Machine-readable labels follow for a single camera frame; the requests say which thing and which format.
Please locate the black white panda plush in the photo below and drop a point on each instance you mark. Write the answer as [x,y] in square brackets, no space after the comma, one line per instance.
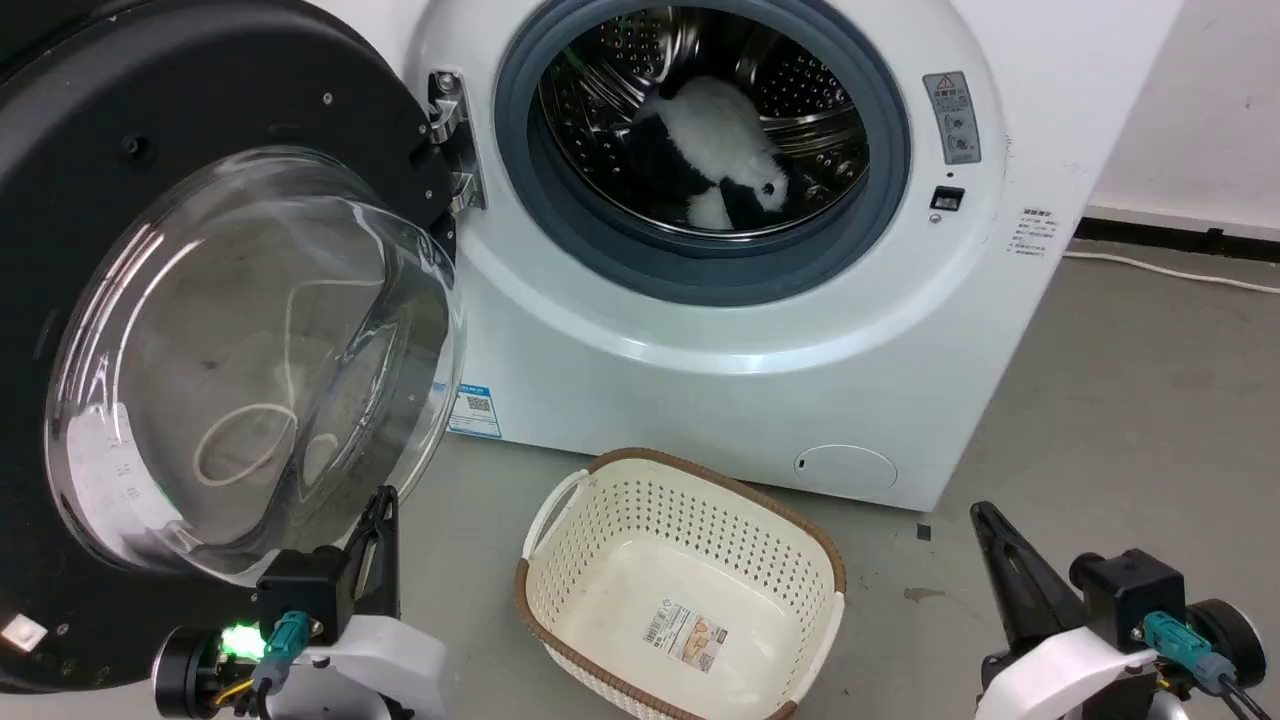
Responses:
[712,125]

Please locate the black baseboard strip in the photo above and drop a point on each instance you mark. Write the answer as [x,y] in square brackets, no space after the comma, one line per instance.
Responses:
[1180,238]

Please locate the blue white QR sticker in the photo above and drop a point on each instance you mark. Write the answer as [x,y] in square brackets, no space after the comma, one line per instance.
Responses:
[476,410]

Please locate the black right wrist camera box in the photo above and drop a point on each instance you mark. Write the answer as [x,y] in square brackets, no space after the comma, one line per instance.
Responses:
[1130,595]

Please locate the white front-load washing machine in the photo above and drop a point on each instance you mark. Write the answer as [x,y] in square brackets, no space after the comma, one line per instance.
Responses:
[700,400]

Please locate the paper product label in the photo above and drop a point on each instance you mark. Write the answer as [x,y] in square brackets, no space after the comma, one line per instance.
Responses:
[686,636]

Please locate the round white filter cover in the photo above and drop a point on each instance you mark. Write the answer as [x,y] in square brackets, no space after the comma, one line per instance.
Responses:
[848,468]

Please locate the grey warning sticker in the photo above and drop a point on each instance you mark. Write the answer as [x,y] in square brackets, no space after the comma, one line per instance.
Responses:
[952,115]

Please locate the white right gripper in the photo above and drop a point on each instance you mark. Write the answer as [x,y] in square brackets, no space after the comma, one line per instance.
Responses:
[1065,675]

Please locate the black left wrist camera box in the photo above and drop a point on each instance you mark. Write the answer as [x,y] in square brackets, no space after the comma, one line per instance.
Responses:
[305,590]

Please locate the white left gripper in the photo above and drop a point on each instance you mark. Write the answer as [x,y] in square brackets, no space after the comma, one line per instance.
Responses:
[385,660]

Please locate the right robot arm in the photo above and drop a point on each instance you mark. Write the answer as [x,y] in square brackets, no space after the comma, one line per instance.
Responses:
[1232,640]

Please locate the stainless steel drum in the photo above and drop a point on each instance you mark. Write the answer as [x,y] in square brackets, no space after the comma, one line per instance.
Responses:
[620,60]

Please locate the cream laundry basket brown rim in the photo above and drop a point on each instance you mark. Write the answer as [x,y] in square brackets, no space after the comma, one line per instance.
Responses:
[690,560]

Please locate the black round washer door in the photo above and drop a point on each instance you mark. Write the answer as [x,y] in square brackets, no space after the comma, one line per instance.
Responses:
[70,150]

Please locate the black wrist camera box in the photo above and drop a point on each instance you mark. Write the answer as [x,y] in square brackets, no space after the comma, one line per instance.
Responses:
[1130,595]
[305,590]

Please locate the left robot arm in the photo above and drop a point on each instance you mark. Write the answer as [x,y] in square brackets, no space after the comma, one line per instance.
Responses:
[195,670]

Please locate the metal door hinge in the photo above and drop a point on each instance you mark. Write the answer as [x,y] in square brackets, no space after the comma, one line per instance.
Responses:
[455,120]

